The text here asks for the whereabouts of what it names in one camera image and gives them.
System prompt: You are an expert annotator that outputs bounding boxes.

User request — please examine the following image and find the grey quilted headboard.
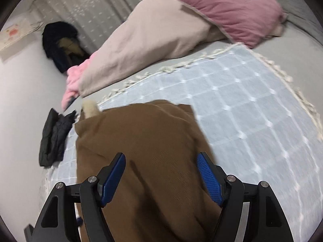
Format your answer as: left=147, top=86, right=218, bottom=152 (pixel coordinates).
left=277, top=0, right=322, bottom=44

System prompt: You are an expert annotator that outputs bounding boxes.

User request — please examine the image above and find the black quilted jacket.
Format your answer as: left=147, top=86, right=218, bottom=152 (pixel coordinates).
left=39, top=108, right=77, bottom=167

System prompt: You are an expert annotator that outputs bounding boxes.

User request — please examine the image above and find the brown wool coat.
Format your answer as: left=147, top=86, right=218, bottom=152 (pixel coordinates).
left=75, top=100, right=221, bottom=241

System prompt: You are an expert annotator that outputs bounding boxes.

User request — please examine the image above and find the beige duvet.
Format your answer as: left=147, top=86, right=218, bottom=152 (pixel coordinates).
left=78, top=0, right=225, bottom=97

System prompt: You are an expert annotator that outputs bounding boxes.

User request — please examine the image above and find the pink velvet pillow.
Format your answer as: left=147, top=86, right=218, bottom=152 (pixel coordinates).
left=178, top=0, right=286, bottom=49

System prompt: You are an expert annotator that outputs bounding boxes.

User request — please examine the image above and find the wall hanging picture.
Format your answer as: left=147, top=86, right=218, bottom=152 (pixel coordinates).
left=0, top=19, right=43, bottom=51

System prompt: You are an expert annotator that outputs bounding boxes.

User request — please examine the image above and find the grey dotted curtain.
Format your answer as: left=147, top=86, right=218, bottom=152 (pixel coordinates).
left=31, top=0, right=142, bottom=54

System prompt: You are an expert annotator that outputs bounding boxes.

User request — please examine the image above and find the dark coat hanging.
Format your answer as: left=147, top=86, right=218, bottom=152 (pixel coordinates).
left=42, top=21, right=90, bottom=74

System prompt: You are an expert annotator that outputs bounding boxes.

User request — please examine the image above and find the grey checked bed blanket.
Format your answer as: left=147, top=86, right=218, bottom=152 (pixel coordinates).
left=44, top=43, right=323, bottom=242

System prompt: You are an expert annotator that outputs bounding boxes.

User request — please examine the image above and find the pink fleece blanket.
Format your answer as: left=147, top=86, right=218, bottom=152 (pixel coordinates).
left=61, top=52, right=96, bottom=111

